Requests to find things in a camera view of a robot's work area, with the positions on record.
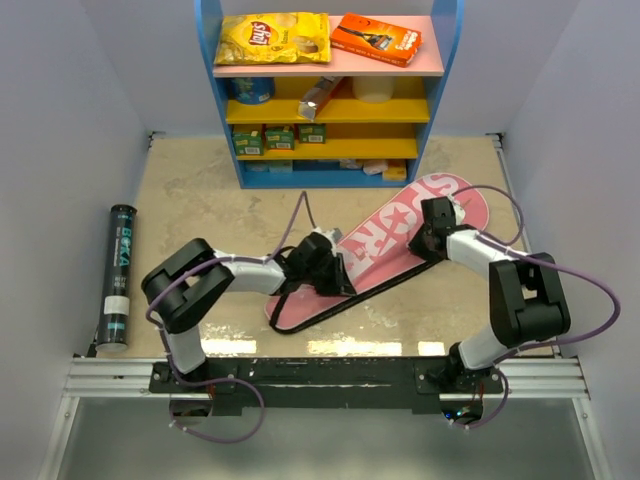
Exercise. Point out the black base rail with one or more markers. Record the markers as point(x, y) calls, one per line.
point(399, 383)

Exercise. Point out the blue shelf unit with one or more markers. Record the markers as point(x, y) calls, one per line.
point(352, 107)

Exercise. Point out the green box middle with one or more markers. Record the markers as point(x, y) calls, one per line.
point(280, 137)

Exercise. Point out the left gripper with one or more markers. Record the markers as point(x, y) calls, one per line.
point(339, 283)

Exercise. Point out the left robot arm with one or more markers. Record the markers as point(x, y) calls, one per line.
point(182, 290)

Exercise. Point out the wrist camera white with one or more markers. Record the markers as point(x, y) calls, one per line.
point(458, 210)
point(334, 235)

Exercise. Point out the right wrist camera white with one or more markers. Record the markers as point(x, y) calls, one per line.
point(458, 210)

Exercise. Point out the green box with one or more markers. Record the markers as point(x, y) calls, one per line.
point(311, 133)
point(247, 141)
point(280, 137)

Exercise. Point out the silver orange carton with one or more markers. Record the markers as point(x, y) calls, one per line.
point(315, 99)

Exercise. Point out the pink soap packet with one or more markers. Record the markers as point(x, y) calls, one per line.
point(374, 166)

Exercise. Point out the orange razor box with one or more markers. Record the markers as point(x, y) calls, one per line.
point(375, 39)

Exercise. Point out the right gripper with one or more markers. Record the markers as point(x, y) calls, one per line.
point(415, 247)

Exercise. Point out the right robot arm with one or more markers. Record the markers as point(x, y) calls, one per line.
point(526, 298)

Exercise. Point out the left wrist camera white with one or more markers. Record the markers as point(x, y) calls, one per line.
point(334, 235)

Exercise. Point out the black shuttlecock tube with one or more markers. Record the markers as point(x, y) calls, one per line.
point(111, 335)

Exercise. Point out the blue round can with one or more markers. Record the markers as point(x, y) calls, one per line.
point(252, 90)

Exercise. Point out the green box left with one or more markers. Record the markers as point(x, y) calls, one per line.
point(247, 141)

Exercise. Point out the green box right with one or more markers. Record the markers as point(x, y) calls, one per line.
point(311, 133)

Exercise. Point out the yellow Lays chips bag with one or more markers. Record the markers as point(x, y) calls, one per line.
point(274, 38)

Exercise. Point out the yellow soap packet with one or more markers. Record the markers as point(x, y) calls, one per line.
point(395, 173)

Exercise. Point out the white cup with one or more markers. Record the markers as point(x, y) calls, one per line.
point(373, 89)

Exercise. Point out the pink racket bag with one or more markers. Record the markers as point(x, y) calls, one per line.
point(376, 252)

